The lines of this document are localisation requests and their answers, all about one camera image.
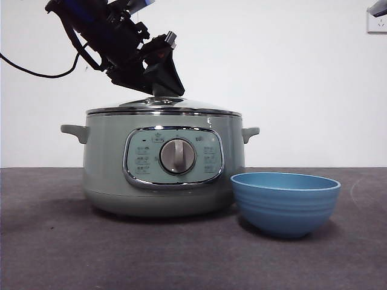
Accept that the glass lid with green knob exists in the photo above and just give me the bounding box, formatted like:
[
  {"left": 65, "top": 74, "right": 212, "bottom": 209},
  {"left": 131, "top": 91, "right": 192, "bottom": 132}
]
[{"left": 85, "top": 83, "right": 242, "bottom": 117}]

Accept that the pale green electric steamer pot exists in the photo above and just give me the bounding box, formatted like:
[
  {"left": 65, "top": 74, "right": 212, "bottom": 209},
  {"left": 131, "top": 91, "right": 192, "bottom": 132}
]
[{"left": 60, "top": 112, "right": 261, "bottom": 218}]

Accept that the blue ribbed bowl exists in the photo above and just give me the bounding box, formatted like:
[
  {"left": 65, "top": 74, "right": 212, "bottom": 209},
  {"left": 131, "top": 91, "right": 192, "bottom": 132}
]
[{"left": 230, "top": 172, "right": 342, "bottom": 239}]

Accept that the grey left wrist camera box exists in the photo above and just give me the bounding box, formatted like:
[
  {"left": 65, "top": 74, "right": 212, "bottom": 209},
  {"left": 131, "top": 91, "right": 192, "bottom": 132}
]
[{"left": 128, "top": 0, "right": 155, "bottom": 15}]

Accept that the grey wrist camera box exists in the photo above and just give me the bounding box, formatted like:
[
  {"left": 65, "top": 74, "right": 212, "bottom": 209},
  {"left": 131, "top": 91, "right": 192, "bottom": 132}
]
[
  {"left": 366, "top": 0, "right": 387, "bottom": 18},
  {"left": 128, "top": 0, "right": 155, "bottom": 15}
]

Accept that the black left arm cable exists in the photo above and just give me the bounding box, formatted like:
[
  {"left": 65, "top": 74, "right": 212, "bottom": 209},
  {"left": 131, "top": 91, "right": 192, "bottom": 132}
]
[{"left": 0, "top": 18, "right": 103, "bottom": 79}]

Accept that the white wall socket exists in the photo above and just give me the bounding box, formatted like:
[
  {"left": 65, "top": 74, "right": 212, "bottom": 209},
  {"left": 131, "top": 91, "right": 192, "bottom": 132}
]
[{"left": 366, "top": 13, "right": 387, "bottom": 34}]

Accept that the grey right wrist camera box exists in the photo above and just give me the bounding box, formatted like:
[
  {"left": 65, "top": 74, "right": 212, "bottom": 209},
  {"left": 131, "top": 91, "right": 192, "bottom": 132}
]
[{"left": 366, "top": 0, "right": 387, "bottom": 18}]

